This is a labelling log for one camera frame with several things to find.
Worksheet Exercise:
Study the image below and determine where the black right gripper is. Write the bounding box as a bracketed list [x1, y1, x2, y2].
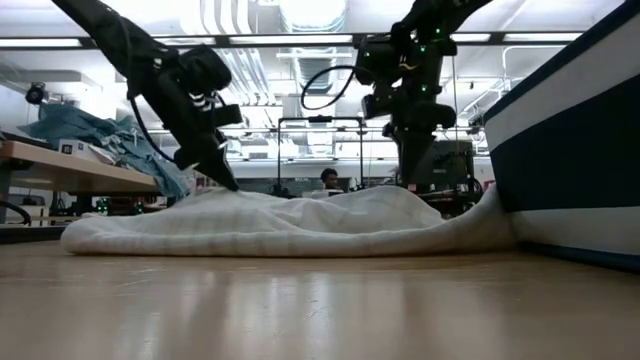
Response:
[361, 85, 458, 187]

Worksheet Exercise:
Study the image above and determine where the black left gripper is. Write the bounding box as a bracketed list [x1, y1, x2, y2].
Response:
[144, 63, 245, 193]

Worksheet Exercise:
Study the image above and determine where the white waffle towel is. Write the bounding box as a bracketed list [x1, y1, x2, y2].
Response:
[59, 183, 517, 259]

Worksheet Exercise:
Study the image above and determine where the black monitor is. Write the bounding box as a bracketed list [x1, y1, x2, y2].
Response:
[429, 140, 475, 194]

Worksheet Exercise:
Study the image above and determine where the person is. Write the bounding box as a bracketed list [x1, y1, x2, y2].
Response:
[319, 167, 340, 191]

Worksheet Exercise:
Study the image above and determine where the teal cloth pile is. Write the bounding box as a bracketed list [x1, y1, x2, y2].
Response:
[18, 103, 194, 200]

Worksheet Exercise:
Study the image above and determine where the small white box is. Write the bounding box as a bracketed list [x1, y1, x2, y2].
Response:
[58, 139, 117, 165]

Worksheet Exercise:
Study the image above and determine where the navy and white fabric basket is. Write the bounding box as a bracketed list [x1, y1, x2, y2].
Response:
[482, 0, 640, 274]

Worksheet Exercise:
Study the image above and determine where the black round lamp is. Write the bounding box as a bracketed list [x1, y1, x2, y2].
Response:
[24, 82, 49, 107]

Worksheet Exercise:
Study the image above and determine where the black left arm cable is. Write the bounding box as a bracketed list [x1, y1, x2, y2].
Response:
[127, 94, 177, 164]

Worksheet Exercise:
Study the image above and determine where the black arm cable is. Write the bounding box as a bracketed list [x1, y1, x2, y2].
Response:
[300, 64, 362, 112]
[127, 94, 177, 164]

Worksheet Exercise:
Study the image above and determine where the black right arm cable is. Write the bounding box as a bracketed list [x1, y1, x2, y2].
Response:
[300, 64, 362, 112]

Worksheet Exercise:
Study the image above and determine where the wooden workbench with grey frame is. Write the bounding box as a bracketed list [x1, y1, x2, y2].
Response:
[0, 139, 162, 226]

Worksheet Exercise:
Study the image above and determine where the black metal table frame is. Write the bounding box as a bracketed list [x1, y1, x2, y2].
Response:
[0, 223, 69, 245]

